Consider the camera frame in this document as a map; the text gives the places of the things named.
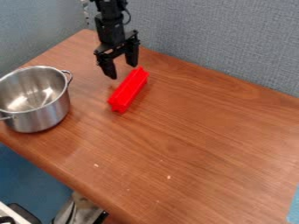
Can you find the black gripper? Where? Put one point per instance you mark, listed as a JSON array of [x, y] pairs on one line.
[[106, 52]]

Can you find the red star-shaped block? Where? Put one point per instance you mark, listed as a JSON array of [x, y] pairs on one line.
[[128, 90]]

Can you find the stainless steel pot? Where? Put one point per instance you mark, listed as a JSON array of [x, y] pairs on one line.
[[33, 98]]

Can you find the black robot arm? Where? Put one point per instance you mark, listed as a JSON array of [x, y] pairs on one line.
[[116, 41]]

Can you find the metal table leg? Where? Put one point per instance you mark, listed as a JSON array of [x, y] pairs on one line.
[[80, 211]]

